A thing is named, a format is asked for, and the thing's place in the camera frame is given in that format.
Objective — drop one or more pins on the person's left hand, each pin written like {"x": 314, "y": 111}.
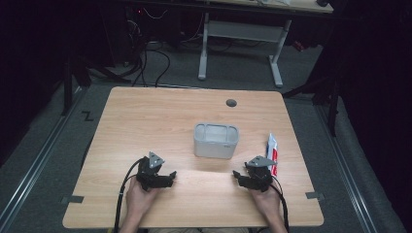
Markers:
{"x": 139, "y": 200}

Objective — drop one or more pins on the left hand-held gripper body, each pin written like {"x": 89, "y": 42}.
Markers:
{"x": 149, "y": 171}

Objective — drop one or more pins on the grey round table grommet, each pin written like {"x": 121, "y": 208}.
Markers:
{"x": 231, "y": 103}

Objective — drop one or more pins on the black metal stand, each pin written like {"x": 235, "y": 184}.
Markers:
{"x": 67, "y": 87}
{"x": 332, "y": 106}

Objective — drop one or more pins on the person's right hand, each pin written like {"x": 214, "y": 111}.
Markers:
{"x": 267, "y": 202}

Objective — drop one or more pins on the white red blue toothpaste tube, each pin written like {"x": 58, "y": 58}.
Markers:
{"x": 272, "y": 145}

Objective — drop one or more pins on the wooden desk with white legs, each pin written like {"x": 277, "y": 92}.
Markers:
{"x": 246, "y": 30}

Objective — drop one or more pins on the grey tape strip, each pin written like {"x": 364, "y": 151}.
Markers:
{"x": 315, "y": 195}
{"x": 74, "y": 199}

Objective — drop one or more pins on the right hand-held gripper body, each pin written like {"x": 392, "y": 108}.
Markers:
{"x": 261, "y": 176}

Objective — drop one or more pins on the metal floor rail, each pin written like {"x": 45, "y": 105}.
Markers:
{"x": 35, "y": 163}
{"x": 348, "y": 173}

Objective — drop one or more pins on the grey plastic organizer box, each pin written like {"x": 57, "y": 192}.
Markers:
{"x": 215, "y": 145}

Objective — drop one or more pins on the small red object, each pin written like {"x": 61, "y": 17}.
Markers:
{"x": 298, "y": 46}

